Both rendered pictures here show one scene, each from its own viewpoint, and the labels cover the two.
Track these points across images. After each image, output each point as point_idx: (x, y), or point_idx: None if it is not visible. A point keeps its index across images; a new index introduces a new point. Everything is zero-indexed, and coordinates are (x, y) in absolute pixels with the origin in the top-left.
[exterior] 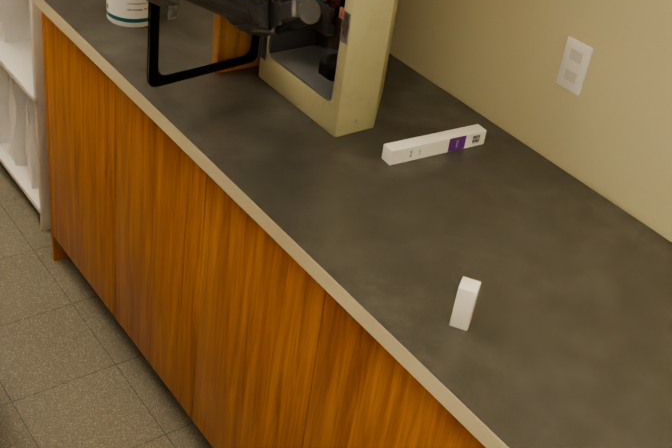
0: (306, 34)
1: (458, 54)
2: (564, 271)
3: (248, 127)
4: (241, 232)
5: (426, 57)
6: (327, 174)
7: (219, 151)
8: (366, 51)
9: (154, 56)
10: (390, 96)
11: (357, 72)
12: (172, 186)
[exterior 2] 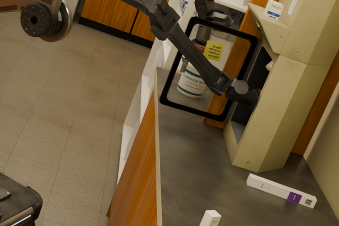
0: None
1: (335, 168)
2: None
3: (192, 140)
4: (154, 180)
5: (322, 168)
6: (209, 169)
7: (167, 138)
8: (264, 123)
9: (166, 87)
10: (283, 171)
11: (256, 132)
12: (149, 161)
